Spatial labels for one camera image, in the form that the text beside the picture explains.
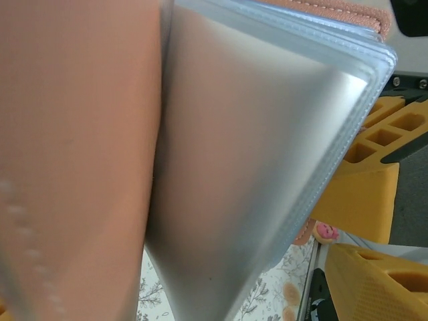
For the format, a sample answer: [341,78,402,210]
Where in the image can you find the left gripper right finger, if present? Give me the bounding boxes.
[326,243,428,321]

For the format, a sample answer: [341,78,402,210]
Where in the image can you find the floral table cloth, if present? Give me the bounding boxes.
[135,239,318,321]

